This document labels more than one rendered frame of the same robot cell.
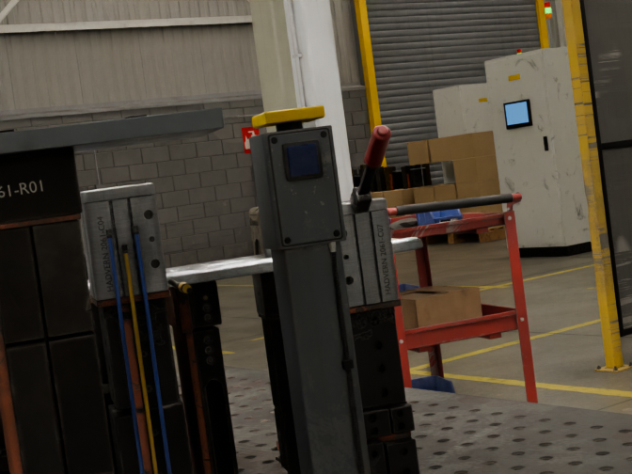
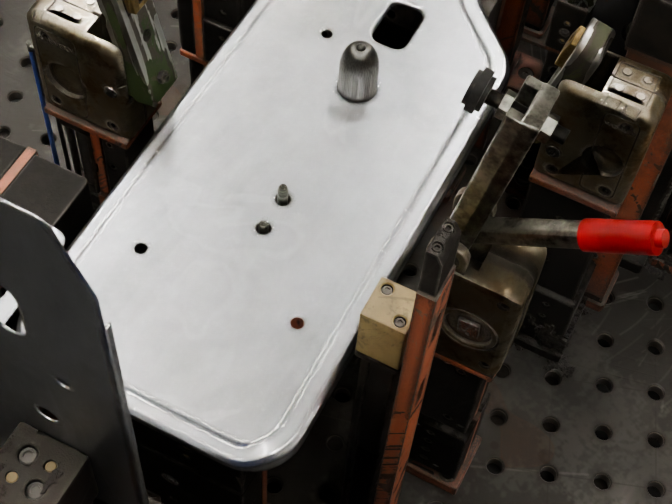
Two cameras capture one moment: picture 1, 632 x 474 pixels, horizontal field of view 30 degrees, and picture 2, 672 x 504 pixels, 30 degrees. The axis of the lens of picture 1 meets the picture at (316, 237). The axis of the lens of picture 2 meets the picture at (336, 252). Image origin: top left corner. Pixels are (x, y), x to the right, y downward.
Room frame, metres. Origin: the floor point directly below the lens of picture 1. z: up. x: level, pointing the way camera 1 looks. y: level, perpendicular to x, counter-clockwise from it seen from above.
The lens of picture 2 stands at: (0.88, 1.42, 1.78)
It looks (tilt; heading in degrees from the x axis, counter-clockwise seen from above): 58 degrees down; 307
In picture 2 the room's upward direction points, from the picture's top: 5 degrees clockwise
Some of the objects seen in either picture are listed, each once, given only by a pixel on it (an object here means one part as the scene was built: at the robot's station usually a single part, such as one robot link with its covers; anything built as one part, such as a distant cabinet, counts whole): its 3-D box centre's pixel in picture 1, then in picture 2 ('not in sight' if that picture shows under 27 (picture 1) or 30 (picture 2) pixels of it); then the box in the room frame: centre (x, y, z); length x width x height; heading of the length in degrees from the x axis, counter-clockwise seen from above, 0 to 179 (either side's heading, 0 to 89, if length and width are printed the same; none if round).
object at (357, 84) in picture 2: not in sight; (358, 72); (1.27, 0.90, 1.02); 0.03 x 0.03 x 0.07
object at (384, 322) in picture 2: not in sight; (373, 420); (1.10, 1.07, 0.88); 0.04 x 0.04 x 0.36; 15
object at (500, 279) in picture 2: not in sight; (459, 367); (1.08, 0.98, 0.88); 0.07 x 0.06 x 0.35; 15
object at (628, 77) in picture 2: not in sight; (571, 218); (1.09, 0.80, 0.88); 0.11 x 0.09 x 0.37; 15
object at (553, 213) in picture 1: (538, 132); not in sight; (11.73, -2.33, 1.22); 0.80 x 0.54 x 2.45; 35
